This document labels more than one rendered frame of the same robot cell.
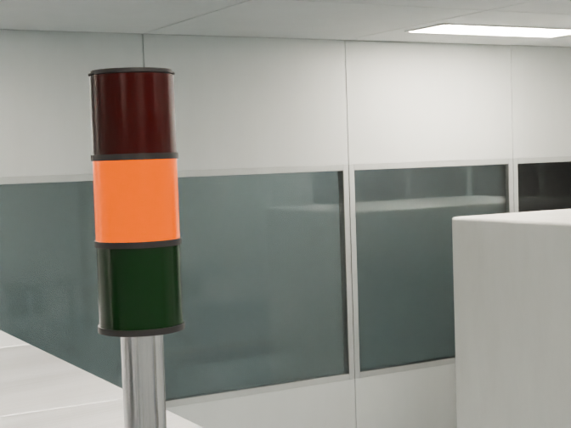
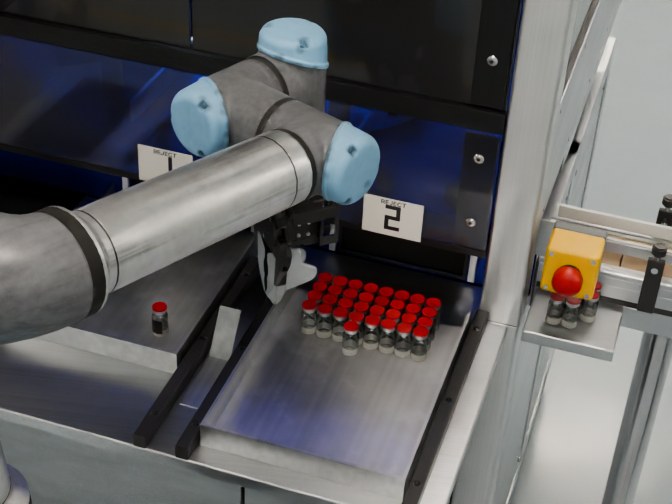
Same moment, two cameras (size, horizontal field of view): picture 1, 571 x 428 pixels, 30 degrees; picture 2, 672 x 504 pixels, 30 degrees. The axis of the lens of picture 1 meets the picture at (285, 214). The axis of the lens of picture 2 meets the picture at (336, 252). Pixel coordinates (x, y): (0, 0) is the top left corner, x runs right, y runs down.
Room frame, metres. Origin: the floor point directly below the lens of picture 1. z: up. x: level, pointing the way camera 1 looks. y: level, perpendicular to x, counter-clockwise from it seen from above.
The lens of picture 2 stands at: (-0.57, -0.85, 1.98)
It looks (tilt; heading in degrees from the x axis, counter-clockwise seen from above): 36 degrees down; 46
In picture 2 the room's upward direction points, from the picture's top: 3 degrees clockwise
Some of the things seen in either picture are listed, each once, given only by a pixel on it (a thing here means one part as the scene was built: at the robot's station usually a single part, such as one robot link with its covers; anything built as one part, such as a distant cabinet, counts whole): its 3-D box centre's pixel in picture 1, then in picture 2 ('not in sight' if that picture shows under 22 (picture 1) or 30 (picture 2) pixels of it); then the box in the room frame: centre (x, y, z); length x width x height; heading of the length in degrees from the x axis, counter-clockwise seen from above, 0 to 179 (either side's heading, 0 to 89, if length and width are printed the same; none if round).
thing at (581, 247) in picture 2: not in sight; (573, 261); (0.63, -0.08, 0.99); 0.08 x 0.07 x 0.07; 29
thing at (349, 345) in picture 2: not in sight; (350, 338); (0.36, 0.07, 0.90); 0.02 x 0.02 x 0.05
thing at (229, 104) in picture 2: not in sight; (239, 113); (0.15, 0.04, 1.34); 0.11 x 0.11 x 0.08; 7
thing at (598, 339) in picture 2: not in sight; (574, 317); (0.68, -0.07, 0.87); 0.14 x 0.13 x 0.02; 29
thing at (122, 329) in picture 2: not in sight; (142, 270); (0.24, 0.38, 0.90); 0.34 x 0.26 x 0.04; 29
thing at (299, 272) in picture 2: not in sight; (293, 276); (0.24, 0.05, 1.08); 0.06 x 0.03 x 0.09; 160
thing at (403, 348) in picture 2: not in sight; (363, 330); (0.39, 0.07, 0.90); 0.18 x 0.02 x 0.05; 119
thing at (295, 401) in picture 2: not in sight; (343, 374); (0.31, 0.03, 0.90); 0.34 x 0.26 x 0.04; 29
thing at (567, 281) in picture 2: not in sight; (567, 279); (0.60, -0.10, 0.99); 0.04 x 0.04 x 0.04; 29
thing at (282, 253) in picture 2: not in sight; (278, 251); (0.22, 0.06, 1.12); 0.05 x 0.02 x 0.09; 70
